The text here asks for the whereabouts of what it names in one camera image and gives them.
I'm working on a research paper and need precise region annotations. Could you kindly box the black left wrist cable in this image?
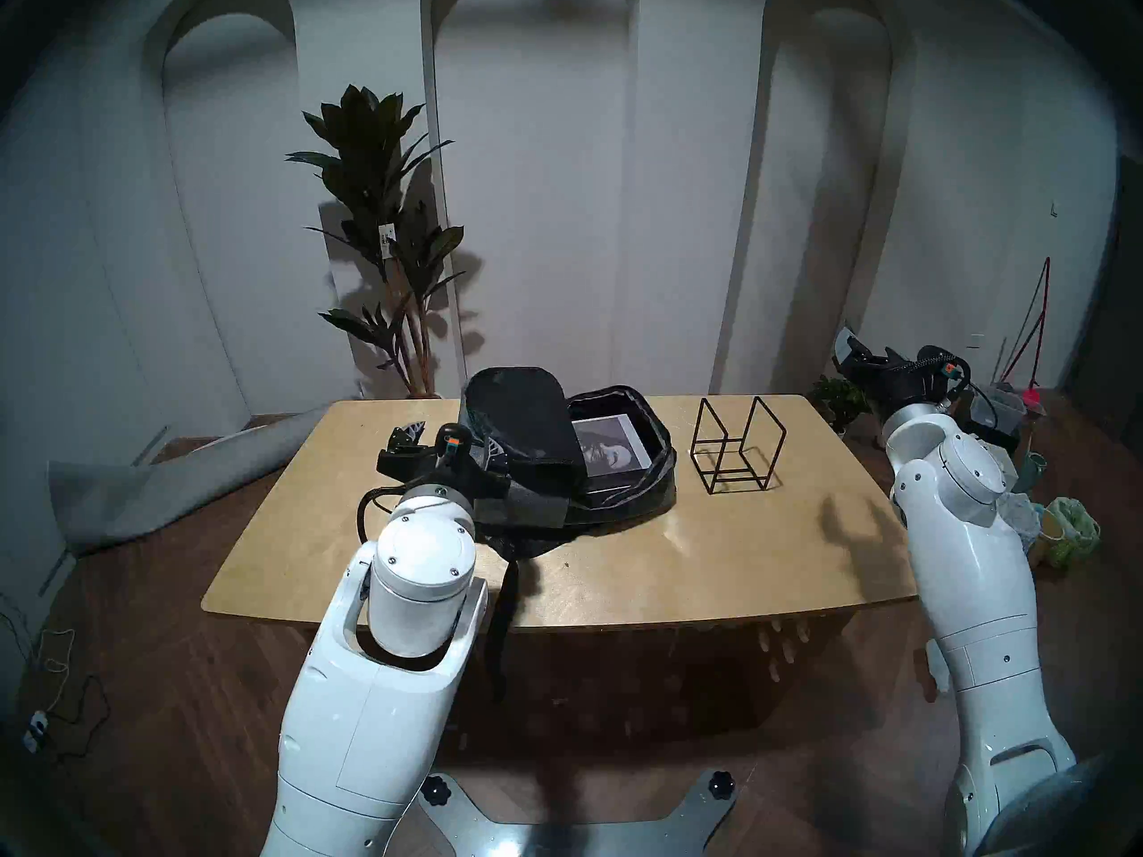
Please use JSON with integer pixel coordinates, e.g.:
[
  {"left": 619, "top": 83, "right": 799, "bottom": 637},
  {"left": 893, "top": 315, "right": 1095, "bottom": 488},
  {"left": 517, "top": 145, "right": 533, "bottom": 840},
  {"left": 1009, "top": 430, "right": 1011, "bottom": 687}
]
[{"left": 357, "top": 478, "right": 412, "bottom": 545}]

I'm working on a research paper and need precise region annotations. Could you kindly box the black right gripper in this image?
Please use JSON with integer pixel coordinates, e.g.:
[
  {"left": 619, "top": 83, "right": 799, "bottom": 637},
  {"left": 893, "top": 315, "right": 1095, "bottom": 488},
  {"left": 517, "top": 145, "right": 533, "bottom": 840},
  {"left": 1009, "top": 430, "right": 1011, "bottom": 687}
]
[{"left": 833, "top": 326, "right": 970, "bottom": 412}]

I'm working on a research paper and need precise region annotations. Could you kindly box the tall dark leafy plant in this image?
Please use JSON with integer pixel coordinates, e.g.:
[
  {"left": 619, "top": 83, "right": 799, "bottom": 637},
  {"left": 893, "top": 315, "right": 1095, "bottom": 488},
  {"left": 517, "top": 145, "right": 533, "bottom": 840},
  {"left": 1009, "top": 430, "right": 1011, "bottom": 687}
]
[{"left": 286, "top": 85, "right": 470, "bottom": 399}]

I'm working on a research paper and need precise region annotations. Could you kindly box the black wire book stand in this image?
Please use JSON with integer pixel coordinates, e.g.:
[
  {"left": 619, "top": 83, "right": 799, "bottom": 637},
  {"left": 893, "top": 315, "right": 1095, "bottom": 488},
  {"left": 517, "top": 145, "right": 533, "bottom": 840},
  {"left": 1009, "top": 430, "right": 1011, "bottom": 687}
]
[{"left": 690, "top": 395, "right": 788, "bottom": 495}]

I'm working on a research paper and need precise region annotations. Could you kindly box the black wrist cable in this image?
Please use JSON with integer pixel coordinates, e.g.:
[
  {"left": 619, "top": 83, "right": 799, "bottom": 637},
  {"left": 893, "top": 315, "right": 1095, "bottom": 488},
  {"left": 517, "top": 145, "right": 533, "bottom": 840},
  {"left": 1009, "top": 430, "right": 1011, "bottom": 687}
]
[
  {"left": 357, "top": 478, "right": 412, "bottom": 545},
  {"left": 911, "top": 346, "right": 1019, "bottom": 441}
]

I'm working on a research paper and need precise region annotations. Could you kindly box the red pole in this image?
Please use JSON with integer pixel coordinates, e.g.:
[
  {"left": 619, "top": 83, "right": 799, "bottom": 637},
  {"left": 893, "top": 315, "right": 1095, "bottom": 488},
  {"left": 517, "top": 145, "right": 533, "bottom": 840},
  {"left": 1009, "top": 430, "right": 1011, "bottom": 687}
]
[{"left": 1000, "top": 257, "right": 1052, "bottom": 387}]

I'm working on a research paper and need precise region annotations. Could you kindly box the grey black backpack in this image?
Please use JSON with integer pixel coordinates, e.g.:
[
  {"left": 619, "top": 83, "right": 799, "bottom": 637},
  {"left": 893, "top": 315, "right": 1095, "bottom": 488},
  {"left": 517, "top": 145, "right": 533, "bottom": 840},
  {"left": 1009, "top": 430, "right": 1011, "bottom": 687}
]
[{"left": 442, "top": 367, "right": 677, "bottom": 704}]

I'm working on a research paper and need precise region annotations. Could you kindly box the black white portrait book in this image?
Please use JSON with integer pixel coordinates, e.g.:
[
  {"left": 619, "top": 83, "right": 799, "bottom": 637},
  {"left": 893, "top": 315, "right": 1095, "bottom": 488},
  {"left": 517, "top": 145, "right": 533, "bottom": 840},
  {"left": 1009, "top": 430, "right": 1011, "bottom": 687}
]
[{"left": 571, "top": 413, "right": 651, "bottom": 488}]

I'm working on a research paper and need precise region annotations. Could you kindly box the rolled grey mat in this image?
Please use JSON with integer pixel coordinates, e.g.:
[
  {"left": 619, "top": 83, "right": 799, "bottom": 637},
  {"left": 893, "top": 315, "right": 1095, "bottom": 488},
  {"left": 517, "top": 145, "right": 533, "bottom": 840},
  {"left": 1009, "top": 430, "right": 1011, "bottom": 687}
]
[{"left": 46, "top": 404, "right": 336, "bottom": 557}]

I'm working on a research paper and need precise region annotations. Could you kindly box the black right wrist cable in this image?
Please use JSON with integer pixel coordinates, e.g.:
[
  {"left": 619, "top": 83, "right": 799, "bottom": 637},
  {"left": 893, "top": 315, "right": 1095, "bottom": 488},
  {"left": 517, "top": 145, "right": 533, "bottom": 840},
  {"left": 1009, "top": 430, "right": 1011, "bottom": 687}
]
[{"left": 911, "top": 346, "right": 1019, "bottom": 441}]

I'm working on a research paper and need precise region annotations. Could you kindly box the white bagged waste bin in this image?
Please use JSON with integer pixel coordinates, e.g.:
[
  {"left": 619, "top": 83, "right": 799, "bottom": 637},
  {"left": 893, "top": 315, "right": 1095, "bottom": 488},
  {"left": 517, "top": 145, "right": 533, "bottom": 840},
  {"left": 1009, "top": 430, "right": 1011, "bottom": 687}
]
[{"left": 1000, "top": 494, "right": 1046, "bottom": 544}]

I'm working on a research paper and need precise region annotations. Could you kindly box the white floor cable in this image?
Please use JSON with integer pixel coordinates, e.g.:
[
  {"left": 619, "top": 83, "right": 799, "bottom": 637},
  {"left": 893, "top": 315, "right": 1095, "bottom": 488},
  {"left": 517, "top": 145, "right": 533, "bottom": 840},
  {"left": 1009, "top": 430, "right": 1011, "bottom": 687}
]
[{"left": 31, "top": 630, "right": 77, "bottom": 713}]

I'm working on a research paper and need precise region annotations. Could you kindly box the clear plastic storage box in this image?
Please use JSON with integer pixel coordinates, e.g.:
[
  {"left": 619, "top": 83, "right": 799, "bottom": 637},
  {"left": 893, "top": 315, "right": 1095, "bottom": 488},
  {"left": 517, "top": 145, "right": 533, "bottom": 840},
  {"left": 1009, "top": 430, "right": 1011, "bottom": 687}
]
[{"left": 969, "top": 384, "right": 1026, "bottom": 437}]

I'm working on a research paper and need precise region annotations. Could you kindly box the black floor cable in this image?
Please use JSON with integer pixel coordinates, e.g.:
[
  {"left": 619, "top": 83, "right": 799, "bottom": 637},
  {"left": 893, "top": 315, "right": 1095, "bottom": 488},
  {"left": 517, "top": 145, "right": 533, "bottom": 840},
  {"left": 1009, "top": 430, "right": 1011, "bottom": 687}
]
[{"left": 49, "top": 675, "right": 110, "bottom": 762}]

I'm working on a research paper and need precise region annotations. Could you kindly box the small bushy potted plant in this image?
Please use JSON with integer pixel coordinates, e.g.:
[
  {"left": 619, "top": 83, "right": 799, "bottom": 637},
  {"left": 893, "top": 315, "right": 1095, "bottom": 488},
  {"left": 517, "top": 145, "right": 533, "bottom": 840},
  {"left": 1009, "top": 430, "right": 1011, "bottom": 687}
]
[{"left": 811, "top": 375, "right": 874, "bottom": 437}]

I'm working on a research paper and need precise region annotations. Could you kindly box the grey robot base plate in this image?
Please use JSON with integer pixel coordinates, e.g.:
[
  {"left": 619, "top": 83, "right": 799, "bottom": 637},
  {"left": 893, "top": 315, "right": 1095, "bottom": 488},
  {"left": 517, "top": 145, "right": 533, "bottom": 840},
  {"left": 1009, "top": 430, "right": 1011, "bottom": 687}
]
[{"left": 418, "top": 770, "right": 740, "bottom": 857}]

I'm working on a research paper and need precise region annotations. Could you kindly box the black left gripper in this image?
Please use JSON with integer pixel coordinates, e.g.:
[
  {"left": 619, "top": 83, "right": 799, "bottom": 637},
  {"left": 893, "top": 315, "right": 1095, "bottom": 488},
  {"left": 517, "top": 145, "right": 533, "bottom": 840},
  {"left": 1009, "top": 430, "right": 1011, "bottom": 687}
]
[{"left": 377, "top": 422, "right": 510, "bottom": 499}]

